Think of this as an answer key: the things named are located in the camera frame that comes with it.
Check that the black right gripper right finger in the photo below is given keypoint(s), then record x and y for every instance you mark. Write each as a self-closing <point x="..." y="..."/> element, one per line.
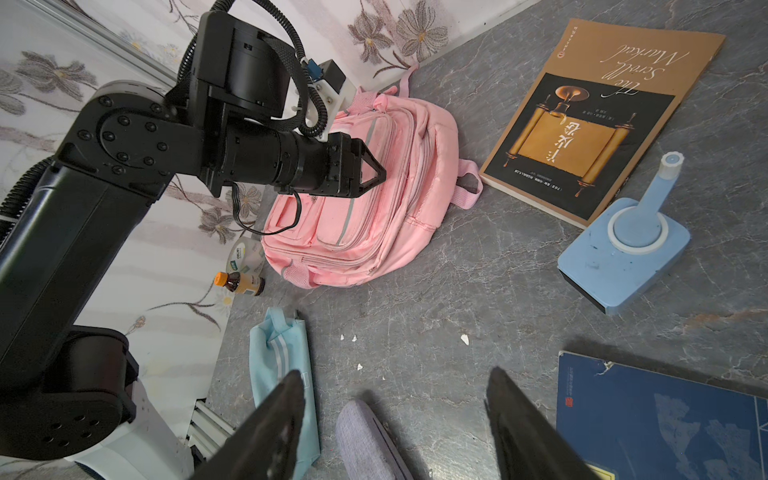
<point x="526" y="444"/>

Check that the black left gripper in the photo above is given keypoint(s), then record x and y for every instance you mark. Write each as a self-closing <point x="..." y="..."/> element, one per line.
<point x="341" y="166"/>

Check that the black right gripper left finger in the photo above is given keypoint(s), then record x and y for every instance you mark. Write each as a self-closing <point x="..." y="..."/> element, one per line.
<point x="265" y="445"/>

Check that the pink student backpack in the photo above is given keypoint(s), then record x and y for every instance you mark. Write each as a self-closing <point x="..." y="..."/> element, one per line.
<point x="327" y="241"/>

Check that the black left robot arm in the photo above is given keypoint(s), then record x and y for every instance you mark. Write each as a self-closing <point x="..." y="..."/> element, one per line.
<point x="245" y="109"/>

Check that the blue notebook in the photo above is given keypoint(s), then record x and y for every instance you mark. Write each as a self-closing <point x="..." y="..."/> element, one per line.
<point x="630" y="423"/>

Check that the teal pencil pouch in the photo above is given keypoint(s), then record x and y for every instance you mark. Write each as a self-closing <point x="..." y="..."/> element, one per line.
<point x="278" y="345"/>

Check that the purple glasses case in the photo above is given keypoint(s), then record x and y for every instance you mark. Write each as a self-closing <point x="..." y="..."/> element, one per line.
<point x="366" y="449"/>

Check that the white tape roll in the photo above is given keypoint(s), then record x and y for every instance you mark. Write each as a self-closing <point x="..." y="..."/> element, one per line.
<point x="246" y="256"/>

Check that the orange cap brown bottle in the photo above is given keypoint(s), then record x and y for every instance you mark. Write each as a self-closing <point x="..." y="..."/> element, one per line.
<point x="240" y="283"/>

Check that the light blue stamp device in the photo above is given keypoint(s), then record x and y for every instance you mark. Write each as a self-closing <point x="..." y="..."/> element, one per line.
<point x="629" y="246"/>

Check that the brown and black book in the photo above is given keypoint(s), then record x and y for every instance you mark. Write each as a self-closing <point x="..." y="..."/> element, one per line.
<point x="601" y="99"/>

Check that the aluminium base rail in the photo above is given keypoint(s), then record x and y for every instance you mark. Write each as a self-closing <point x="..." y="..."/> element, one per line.
<point x="207" y="432"/>

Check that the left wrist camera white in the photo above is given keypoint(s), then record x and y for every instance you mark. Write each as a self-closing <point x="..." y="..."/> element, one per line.
<point x="332" y="86"/>

